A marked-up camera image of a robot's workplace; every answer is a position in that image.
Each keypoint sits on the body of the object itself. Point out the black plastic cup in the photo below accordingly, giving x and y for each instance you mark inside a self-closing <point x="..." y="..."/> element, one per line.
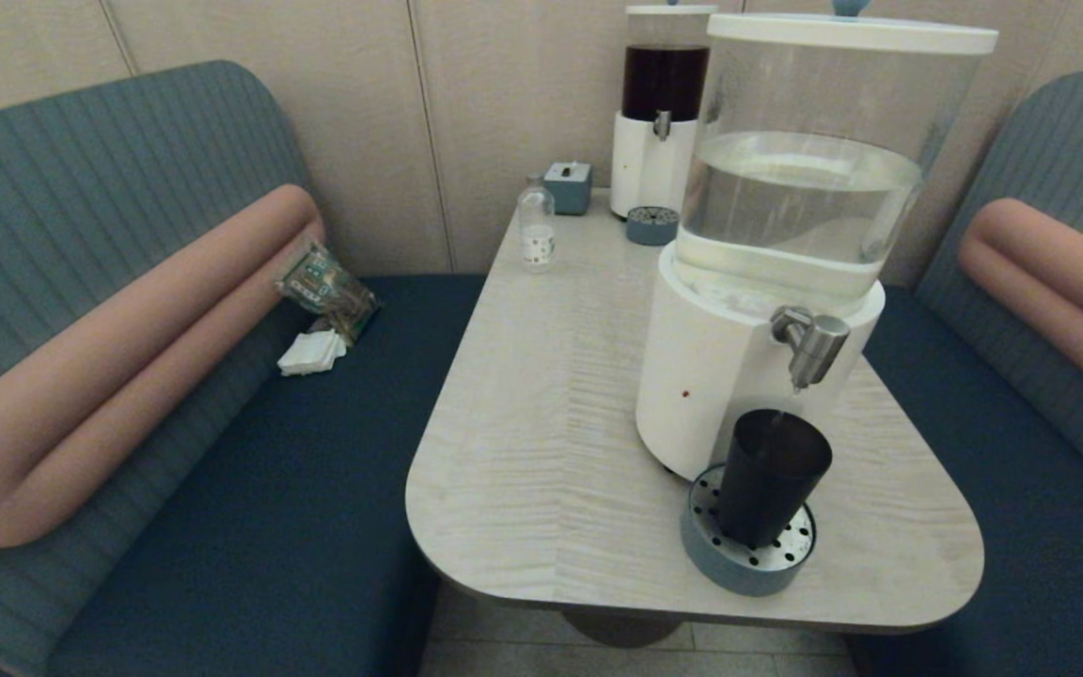
<point x="767" y="480"/>

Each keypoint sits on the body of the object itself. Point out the silver metal dispenser tap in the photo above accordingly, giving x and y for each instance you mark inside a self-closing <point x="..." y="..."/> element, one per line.
<point x="662" y="124"/>
<point x="814" y="343"/>

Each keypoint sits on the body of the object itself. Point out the small clear plastic bottle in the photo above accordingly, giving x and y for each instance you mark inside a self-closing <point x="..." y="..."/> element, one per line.
<point x="536" y="235"/>

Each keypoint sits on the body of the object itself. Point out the small blue box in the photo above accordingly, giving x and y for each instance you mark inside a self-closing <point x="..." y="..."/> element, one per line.
<point x="568" y="191"/>

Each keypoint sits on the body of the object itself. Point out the blue drip tray metal grate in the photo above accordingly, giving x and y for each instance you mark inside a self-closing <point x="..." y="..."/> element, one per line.
<point x="652" y="226"/>
<point x="739" y="572"/>

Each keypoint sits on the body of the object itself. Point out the clear water dispenser white base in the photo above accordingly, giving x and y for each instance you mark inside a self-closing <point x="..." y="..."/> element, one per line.
<point x="720" y="376"/>

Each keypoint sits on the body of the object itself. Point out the dark drink dispenser white base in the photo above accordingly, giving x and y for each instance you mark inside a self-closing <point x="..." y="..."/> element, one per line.
<point x="650" y="169"/>

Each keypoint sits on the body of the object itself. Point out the clear green snack packet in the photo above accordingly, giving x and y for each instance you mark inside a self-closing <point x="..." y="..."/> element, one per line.
<point x="321" y="282"/>

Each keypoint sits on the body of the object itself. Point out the white paper napkins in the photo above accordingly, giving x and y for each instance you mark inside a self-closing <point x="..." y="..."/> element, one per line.
<point x="311" y="354"/>

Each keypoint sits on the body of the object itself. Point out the teal upholstered bench seat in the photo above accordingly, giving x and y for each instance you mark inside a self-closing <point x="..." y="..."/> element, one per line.
<point x="81" y="188"/>
<point x="1049" y="141"/>

